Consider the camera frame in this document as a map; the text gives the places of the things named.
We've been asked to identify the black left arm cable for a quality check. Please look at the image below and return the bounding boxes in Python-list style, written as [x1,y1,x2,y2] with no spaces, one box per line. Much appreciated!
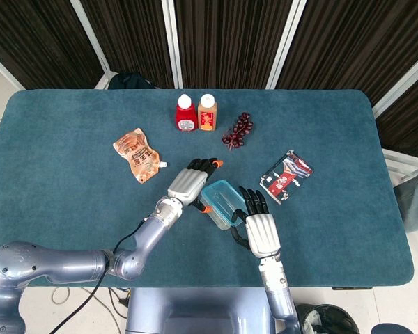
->
[50,217,151,334]

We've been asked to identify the black floor cable bundle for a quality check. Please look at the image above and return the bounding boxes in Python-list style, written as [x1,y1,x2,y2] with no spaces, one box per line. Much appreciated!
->
[106,287,130,312]

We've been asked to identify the dark slatted partition panel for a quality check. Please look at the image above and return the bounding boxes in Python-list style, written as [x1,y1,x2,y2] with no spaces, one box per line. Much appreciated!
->
[0,0,104,90]
[79,0,177,90]
[173,0,293,90]
[376,69,418,161]
[277,0,418,105]

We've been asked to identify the dark red-white snack packet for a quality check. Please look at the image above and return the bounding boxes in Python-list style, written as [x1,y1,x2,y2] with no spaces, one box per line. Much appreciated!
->
[259,150,314,206]

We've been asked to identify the teal table cloth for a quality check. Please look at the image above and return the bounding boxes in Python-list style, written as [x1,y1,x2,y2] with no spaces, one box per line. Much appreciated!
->
[0,88,415,289]

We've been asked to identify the white floor cable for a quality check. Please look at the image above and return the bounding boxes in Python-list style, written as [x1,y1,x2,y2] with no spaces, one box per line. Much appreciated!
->
[52,287,71,305]

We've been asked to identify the translucent blue plastic container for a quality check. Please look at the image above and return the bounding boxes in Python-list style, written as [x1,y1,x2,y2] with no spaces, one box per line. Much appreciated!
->
[208,205,243,232]

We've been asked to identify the white partition frame post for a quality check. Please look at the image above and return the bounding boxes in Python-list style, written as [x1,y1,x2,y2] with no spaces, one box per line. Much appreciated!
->
[265,0,307,90]
[161,0,184,90]
[0,47,25,90]
[371,45,418,119]
[69,0,118,90]

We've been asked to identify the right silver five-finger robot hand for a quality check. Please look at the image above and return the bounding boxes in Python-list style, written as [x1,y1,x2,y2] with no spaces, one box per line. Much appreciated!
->
[231,186,282,259]

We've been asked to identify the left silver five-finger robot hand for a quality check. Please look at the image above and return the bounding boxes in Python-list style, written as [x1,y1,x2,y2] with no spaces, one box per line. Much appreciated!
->
[167,157,224,214]

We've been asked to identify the black trash bin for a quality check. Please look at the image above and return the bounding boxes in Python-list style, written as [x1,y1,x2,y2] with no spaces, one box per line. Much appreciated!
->
[295,303,360,334]

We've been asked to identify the orange juice bottle white cap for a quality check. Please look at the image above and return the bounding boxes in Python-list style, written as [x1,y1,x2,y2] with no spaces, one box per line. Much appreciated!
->
[197,93,218,132]

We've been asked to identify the dark red grape bunch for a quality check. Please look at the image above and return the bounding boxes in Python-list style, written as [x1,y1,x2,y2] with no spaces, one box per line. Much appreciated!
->
[222,111,255,151]

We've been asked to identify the black backpack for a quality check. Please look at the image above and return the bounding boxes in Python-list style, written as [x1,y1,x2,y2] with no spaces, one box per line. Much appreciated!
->
[108,72,157,90]

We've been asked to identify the orange spout pouch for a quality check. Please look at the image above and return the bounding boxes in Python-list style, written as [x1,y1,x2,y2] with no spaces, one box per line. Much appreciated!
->
[112,127,169,184]

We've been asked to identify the red ketchup squeeze bottle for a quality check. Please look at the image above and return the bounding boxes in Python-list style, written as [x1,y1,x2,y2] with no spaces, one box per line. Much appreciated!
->
[176,93,199,132]

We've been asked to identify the clear blue plastic container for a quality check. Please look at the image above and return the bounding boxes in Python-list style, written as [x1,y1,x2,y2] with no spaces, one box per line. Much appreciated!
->
[201,180,247,229]

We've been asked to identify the blue-grey robot torso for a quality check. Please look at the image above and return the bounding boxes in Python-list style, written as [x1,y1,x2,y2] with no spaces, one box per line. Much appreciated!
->
[125,287,276,334]

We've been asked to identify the white metal rack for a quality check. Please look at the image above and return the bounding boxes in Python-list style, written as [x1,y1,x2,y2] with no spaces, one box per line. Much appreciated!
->
[381,148,418,189]

